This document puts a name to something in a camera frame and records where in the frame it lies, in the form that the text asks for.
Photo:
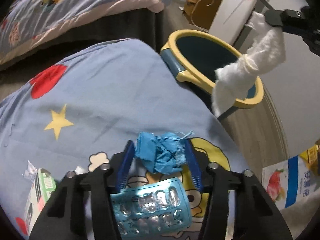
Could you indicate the large bed cartoon duvet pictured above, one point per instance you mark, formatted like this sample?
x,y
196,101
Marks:
x,y
32,23

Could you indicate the Coltalin medicine box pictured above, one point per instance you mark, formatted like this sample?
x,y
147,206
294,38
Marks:
x,y
41,189

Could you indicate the white tissue wad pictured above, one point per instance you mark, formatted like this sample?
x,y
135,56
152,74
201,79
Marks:
x,y
234,80

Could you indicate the white air purifier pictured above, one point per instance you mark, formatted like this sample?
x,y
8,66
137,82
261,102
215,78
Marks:
x,y
232,17

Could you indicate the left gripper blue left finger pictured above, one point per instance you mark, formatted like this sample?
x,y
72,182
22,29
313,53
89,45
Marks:
x,y
123,169

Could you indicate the strawberry printed carton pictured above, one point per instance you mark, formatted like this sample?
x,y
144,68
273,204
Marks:
x,y
294,179

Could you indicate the wooden nightstand right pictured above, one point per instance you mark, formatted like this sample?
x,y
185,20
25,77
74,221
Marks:
x,y
201,13

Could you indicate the blue blister pill pack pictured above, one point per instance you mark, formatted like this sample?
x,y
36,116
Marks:
x,y
152,209

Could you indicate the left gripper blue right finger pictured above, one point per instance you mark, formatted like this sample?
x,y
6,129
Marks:
x,y
193,165

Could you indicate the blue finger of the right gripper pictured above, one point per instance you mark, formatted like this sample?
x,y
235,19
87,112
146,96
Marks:
x,y
274,18

